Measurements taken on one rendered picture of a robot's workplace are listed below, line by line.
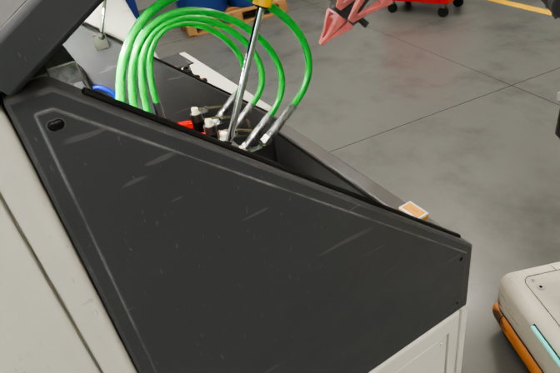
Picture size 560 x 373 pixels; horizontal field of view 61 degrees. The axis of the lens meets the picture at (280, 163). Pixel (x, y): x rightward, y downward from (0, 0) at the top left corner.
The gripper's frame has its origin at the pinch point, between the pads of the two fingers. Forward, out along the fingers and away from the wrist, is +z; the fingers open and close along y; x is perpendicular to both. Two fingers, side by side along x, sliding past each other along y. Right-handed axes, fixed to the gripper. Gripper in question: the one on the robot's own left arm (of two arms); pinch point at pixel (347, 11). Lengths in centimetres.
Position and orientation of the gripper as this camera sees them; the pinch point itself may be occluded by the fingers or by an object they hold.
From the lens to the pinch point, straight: 93.7
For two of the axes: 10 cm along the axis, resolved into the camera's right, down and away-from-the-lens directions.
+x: 7.1, 2.6, 6.6
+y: 3.6, 6.7, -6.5
